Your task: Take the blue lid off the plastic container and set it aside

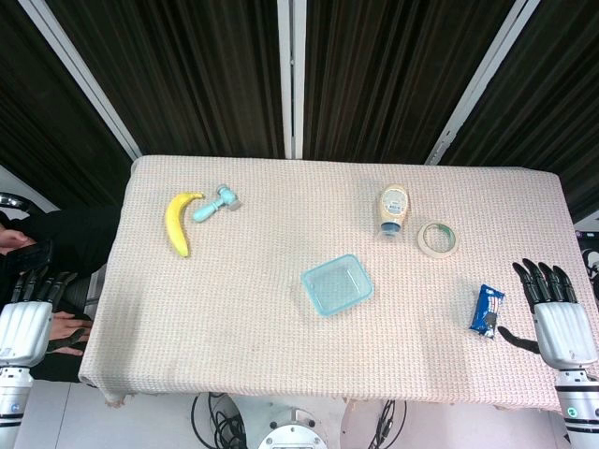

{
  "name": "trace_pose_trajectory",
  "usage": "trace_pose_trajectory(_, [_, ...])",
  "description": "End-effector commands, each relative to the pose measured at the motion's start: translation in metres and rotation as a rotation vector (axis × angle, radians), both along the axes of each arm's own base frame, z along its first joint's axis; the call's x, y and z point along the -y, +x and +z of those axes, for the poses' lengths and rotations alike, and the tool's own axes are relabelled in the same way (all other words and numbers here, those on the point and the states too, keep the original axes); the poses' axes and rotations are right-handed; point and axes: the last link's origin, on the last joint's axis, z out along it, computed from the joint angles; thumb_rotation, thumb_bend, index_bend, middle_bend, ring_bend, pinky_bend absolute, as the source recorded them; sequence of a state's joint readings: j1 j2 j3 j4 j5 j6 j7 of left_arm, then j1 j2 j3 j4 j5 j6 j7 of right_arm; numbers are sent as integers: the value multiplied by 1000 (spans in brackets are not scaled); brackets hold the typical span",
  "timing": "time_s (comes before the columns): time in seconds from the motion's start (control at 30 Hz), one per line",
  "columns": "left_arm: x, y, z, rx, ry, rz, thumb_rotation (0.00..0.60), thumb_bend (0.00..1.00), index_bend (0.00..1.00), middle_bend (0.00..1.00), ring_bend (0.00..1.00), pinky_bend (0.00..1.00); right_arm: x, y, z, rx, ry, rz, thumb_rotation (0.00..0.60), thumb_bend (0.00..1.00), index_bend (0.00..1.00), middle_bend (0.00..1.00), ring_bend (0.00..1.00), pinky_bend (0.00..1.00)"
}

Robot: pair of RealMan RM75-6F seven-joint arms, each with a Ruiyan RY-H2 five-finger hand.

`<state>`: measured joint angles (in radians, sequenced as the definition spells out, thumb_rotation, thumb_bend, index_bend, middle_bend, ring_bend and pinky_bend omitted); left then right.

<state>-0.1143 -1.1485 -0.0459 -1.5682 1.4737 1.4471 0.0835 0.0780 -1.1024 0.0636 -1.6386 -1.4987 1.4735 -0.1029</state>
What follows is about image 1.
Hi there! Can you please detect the black smartphone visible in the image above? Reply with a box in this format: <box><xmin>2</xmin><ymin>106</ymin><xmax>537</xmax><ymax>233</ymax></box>
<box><xmin>8</xmin><ymin>239</ymin><xmax>55</xmax><ymax>275</ymax></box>

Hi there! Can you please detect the pink waffle tablecloth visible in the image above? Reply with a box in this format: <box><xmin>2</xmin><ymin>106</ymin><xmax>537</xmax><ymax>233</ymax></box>
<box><xmin>78</xmin><ymin>154</ymin><xmax>599</xmax><ymax>413</ymax></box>

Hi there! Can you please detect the blue snack packet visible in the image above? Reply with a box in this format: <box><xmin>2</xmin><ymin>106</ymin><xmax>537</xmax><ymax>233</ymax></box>
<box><xmin>469</xmin><ymin>283</ymin><xmax>506</xmax><ymax>339</ymax></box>

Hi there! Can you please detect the black cable bundle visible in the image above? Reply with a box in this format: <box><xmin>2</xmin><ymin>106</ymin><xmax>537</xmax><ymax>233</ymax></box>
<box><xmin>372</xmin><ymin>399</ymin><xmax>408</xmax><ymax>449</ymax></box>
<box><xmin>190</xmin><ymin>392</ymin><xmax>249</xmax><ymax>449</ymax></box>

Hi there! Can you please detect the mayonnaise squeeze bottle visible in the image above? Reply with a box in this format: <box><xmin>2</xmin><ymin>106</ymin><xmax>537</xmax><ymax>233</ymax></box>
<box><xmin>377</xmin><ymin>183</ymin><xmax>413</xmax><ymax>239</ymax></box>

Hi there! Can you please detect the white frame post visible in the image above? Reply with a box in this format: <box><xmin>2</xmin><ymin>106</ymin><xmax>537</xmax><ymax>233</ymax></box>
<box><xmin>424</xmin><ymin>0</ymin><xmax>542</xmax><ymax>166</ymax></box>
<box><xmin>18</xmin><ymin>0</ymin><xmax>141</xmax><ymax>159</ymax></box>
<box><xmin>276</xmin><ymin>0</ymin><xmax>308</xmax><ymax>160</ymax></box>

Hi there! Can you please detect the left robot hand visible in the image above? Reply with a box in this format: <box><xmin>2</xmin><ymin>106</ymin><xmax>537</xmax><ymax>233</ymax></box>
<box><xmin>0</xmin><ymin>269</ymin><xmax>90</xmax><ymax>370</ymax></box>

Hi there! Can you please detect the yellow banana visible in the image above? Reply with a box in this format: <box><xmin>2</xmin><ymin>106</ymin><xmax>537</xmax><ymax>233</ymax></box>
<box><xmin>164</xmin><ymin>191</ymin><xmax>206</xmax><ymax>258</ymax></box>

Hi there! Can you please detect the person in black clothes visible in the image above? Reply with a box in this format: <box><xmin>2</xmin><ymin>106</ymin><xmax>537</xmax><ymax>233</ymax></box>
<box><xmin>0</xmin><ymin>205</ymin><xmax>124</xmax><ymax>384</ymax></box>

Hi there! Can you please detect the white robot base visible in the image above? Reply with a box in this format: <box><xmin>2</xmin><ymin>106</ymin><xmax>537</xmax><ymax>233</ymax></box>
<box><xmin>228</xmin><ymin>395</ymin><xmax>357</xmax><ymax>449</ymax></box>

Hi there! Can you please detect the masking tape roll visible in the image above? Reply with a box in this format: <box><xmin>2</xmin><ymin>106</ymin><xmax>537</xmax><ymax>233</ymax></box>
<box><xmin>416</xmin><ymin>221</ymin><xmax>460</xmax><ymax>257</ymax></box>

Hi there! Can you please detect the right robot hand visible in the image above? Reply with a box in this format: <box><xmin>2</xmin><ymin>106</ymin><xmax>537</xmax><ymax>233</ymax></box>
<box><xmin>497</xmin><ymin>258</ymin><xmax>599</xmax><ymax>371</ymax></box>

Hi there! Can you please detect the light blue toy hammer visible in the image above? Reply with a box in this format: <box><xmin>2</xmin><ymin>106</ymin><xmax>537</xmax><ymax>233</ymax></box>
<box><xmin>192</xmin><ymin>184</ymin><xmax>242</xmax><ymax>223</ymax></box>

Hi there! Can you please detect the clear plastic container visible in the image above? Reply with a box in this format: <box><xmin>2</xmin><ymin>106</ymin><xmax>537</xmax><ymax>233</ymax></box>
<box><xmin>300</xmin><ymin>255</ymin><xmax>374</xmax><ymax>317</ymax></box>

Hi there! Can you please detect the light blue plastic container lid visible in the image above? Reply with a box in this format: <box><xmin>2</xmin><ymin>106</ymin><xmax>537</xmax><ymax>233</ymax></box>
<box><xmin>299</xmin><ymin>253</ymin><xmax>375</xmax><ymax>317</ymax></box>

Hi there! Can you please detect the dark curtain panel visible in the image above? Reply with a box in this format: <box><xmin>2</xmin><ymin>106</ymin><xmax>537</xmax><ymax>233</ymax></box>
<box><xmin>303</xmin><ymin>0</ymin><xmax>516</xmax><ymax>163</ymax></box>
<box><xmin>442</xmin><ymin>0</ymin><xmax>599</xmax><ymax>224</ymax></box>
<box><xmin>0</xmin><ymin>0</ymin><xmax>133</xmax><ymax>211</ymax></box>
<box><xmin>46</xmin><ymin>0</ymin><xmax>286</xmax><ymax>158</ymax></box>

